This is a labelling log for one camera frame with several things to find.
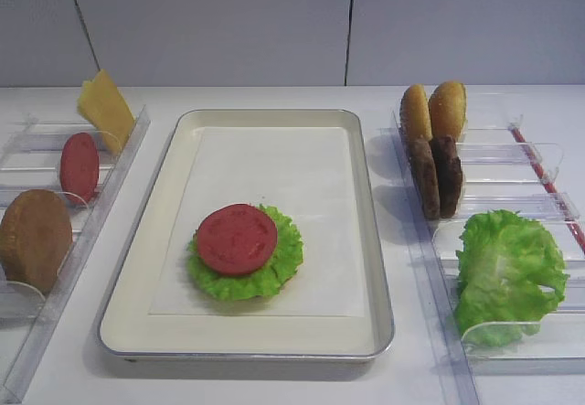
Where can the clear acrylic rack left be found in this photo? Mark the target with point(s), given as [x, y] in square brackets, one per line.
[58, 183]

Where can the golden bun half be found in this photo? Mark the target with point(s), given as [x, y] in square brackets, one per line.
[447, 107]
[414, 114]

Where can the green lettuce leaf on tray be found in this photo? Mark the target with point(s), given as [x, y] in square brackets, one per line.
[267, 281]

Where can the golden bun half left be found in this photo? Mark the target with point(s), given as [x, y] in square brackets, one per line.
[414, 114]

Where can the white paper liner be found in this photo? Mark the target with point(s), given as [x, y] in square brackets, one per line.
[306, 173]

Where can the clear acrylic rack right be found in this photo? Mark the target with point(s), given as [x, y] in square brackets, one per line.
[496, 174]

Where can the golden bun half right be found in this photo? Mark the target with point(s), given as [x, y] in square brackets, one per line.
[447, 107]

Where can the red tomato slice on tray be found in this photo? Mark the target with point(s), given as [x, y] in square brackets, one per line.
[236, 240]

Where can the red tomato slice in rack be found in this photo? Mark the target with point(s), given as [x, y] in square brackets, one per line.
[79, 168]

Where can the yellow cheese slice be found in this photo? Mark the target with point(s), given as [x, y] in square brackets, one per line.
[101, 103]

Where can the green lettuce leaf in rack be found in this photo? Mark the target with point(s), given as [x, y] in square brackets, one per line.
[511, 274]

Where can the cream metal tray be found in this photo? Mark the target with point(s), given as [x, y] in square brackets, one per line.
[129, 329]

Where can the brown meat patty front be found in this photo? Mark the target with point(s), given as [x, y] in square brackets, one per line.
[424, 171]

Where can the dark meat patty rear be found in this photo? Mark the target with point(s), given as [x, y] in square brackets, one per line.
[449, 173]

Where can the clear acrylic rack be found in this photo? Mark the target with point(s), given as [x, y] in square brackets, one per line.
[496, 174]
[58, 183]

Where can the brown bun half left rack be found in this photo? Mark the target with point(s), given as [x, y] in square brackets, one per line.
[36, 234]

